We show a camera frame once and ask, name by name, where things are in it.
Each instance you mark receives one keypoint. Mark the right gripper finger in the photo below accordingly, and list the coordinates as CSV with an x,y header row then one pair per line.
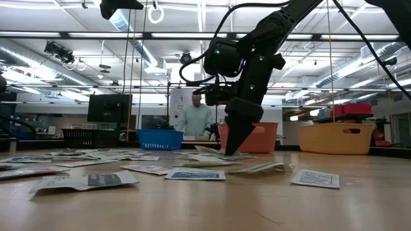
x,y
236,134

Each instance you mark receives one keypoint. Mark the black background robot arm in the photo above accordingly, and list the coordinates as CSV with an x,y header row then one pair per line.
x,y
213,130

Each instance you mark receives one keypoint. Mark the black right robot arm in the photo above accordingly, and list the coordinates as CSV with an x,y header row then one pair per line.
x,y
273,25

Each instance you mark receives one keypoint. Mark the green striped bandage wrapper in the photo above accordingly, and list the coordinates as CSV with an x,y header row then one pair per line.
x,y
207,149
263,167
125,150
241,157
86,150

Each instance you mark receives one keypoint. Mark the orange plastic bin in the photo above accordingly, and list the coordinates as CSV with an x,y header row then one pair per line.
x,y
266,138

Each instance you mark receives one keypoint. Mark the black overhead crossbar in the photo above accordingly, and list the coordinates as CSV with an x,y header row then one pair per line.
x,y
147,35

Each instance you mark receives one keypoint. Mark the plain white bandage wrapper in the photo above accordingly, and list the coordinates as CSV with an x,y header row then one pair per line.
x,y
205,164
199,157

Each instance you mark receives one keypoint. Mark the person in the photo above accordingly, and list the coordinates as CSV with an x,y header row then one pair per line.
x,y
196,118

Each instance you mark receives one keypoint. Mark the blue plastic bin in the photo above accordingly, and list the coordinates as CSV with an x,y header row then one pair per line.
x,y
160,139

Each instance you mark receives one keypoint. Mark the small dark screen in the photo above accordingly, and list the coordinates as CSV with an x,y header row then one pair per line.
x,y
154,121

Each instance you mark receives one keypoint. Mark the white packet with boxed print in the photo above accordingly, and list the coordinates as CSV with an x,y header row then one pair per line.
x,y
316,178

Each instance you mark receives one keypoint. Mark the white grey antiseptic towelette packet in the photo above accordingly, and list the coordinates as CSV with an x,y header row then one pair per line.
x,y
146,158
69,153
102,180
106,156

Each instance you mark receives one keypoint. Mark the yellow plastic bin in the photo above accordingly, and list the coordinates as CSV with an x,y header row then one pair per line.
x,y
334,141

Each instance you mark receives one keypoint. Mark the white orange ointment packet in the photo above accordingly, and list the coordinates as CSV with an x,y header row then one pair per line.
x,y
80,163
29,172
146,169

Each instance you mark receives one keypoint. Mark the black monitor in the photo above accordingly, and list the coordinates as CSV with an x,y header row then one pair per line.
x,y
109,107

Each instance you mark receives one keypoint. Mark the red storage bins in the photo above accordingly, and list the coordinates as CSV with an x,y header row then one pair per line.
x,y
356,108

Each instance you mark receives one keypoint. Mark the black mesh basket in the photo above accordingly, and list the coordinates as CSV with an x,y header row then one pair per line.
x,y
90,138

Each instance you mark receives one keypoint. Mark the red object on rack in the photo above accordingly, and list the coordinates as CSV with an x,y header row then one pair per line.
x,y
380,136

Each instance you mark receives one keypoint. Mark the packets in orange bin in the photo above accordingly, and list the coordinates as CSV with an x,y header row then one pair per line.
x,y
9,165

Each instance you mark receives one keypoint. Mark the silver ventilation duct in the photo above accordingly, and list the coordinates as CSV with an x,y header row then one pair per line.
x,y
32,64
123,27
353,66

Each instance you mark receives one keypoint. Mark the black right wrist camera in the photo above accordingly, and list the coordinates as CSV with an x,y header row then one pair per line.
x,y
220,94

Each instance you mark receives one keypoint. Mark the black ceiling camera cluster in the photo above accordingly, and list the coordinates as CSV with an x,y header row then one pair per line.
x,y
59,53

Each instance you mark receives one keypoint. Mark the black background rig frame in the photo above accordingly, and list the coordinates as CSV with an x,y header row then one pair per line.
x,y
180,84

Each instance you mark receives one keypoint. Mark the black overhead camera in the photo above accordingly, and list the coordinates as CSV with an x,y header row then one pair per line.
x,y
186,58

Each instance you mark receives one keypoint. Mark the dark wall shelf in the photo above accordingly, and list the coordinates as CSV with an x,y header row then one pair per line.
x,y
343,116

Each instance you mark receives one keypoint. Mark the small black ceiling camera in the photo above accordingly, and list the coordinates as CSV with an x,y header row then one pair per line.
x,y
389,61

